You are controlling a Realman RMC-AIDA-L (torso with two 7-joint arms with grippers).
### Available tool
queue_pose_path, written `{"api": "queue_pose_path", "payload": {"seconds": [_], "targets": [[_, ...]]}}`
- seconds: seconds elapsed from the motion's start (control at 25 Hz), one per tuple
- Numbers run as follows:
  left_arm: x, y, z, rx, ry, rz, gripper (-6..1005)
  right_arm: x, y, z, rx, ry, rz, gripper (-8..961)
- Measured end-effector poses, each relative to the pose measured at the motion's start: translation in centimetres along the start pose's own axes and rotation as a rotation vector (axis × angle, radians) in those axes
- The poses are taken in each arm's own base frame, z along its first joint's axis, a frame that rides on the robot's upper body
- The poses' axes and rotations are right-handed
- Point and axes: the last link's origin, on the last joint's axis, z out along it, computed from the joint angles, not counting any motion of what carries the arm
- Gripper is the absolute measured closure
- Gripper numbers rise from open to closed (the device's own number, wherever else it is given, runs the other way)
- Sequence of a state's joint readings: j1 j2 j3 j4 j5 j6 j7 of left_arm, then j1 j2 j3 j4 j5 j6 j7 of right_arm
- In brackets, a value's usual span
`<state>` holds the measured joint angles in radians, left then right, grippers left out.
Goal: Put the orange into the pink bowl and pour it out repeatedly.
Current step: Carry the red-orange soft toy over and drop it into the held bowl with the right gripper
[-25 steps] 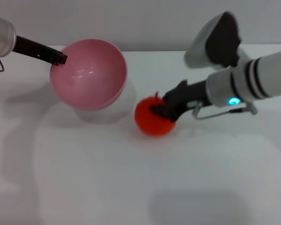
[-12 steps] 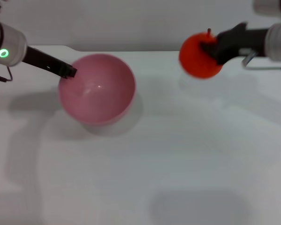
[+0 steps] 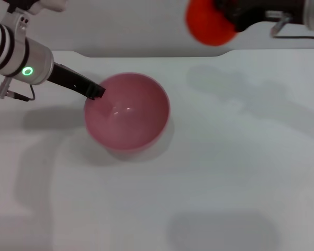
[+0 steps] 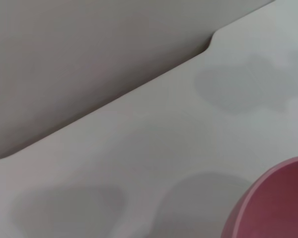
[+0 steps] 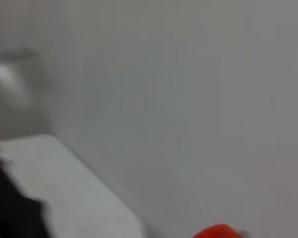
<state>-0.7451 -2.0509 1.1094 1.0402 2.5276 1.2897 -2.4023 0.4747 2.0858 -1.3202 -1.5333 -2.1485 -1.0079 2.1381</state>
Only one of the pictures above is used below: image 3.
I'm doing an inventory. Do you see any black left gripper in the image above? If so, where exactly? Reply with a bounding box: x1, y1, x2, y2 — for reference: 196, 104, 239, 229
48, 62, 106, 101

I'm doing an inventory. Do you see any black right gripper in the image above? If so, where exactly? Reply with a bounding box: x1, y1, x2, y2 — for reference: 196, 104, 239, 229
215, 0, 307, 33

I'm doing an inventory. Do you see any left arm cable with connector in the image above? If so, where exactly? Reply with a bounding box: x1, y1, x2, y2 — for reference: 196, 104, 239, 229
0, 77, 37, 102

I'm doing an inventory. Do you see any pink plastic bowl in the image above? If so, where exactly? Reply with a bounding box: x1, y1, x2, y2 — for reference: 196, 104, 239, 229
83, 73, 171, 153

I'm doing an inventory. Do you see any right arm cable with connector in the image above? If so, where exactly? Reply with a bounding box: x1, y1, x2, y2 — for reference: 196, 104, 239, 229
270, 16, 314, 43

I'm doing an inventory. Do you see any orange fruit with stem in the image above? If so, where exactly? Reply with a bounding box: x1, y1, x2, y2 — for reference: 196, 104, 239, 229
185, 0, 238, 48

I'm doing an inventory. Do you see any arm cable with connector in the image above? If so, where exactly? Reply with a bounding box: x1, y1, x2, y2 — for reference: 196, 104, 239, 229
270, 16, 314, 43
0, 77, 37, 102

